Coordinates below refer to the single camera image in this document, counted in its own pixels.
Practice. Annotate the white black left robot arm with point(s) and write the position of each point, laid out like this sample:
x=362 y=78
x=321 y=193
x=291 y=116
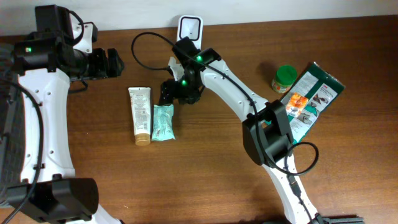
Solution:
x=37 y=174

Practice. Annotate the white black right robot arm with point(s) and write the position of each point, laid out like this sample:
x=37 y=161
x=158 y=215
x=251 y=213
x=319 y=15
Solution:
x=267 y=137

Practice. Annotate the white barcode scanner box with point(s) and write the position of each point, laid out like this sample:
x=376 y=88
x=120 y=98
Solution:
x=191 y=27

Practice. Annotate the teal tissue packet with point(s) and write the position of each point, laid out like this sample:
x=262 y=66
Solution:
x=162 y=126

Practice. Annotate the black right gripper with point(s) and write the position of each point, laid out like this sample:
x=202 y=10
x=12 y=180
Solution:
x=167 y=88

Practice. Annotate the green lid seasoning jar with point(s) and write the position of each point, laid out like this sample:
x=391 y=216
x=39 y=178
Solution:
x=284 y=78

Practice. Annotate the grey plastic mesh basket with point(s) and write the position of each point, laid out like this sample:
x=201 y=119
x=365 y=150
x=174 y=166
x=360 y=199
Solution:
x=12 y=126

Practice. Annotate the green wipes package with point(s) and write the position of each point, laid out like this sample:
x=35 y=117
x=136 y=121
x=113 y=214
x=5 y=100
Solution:
x=320 y=88

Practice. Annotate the white cream tube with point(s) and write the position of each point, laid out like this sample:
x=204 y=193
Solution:
x=141 y=114

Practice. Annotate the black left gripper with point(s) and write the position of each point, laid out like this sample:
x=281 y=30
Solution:
x=108 y=70

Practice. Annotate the orange tissue packet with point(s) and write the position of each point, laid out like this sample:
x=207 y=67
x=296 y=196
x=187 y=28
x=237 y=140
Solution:
x=296 y=104

